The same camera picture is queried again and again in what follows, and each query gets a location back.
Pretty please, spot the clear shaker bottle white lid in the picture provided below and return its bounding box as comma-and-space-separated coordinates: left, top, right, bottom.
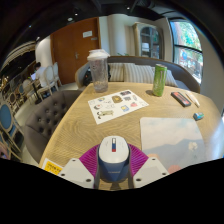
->
86, 48, 111, 94

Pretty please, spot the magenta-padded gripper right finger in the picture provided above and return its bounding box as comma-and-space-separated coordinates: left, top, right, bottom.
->
127, 143, 170, 190

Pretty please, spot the pale sky-print mouse pad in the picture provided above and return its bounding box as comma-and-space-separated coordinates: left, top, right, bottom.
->
139, 116, 208, 174

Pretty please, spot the wide striped cushion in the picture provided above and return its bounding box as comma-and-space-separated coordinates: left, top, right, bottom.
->
123, 63, 156, 84

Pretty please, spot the small blue-green eraser box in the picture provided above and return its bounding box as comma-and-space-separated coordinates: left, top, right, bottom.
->
192, 112, 205, 121

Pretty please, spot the white and blue computer mouse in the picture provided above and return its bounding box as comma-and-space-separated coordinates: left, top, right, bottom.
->
97, 135, 131, 183

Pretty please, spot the grey tufted armchair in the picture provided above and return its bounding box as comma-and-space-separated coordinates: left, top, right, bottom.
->
24, 89, 84, 164

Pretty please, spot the white tube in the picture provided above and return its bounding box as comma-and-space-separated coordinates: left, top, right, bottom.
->
185, 90, 201, 109

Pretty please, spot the black box with orange print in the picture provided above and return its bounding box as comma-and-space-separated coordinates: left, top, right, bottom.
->
170, 91, 192, 108

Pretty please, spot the narrow striped cushion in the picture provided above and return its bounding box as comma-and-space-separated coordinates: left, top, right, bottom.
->
108, 62, 126, 83

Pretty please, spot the yellow label sticker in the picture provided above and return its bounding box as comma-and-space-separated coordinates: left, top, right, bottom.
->
41, 157, 64, 176

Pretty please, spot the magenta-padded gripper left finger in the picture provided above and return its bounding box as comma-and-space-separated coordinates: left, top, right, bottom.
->
58, 143, 101, 190

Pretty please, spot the person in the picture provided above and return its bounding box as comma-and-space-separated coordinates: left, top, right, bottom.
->
31, 61, 48, 88

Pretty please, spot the large black-framed window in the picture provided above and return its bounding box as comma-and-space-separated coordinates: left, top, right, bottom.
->
169, 19, 204, 84

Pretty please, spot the group of white dining chairs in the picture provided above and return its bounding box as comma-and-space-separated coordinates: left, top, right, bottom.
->
0, 61, 63, 161

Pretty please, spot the white sticker sheet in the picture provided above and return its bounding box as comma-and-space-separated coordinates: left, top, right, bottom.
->
87, 89, 150, 126

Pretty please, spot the glass-door wooden cabinet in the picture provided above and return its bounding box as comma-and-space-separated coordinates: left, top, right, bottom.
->
132, 21, 162, 60

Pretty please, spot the grey curved sofa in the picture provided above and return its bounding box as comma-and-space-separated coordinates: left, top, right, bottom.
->
74, 55, 202, 94

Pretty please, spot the brown wooden door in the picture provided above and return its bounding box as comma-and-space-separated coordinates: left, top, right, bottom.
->
49, 17, 102, 86

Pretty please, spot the green drink can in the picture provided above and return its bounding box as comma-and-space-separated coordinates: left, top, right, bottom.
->
152, 63, 168, 98

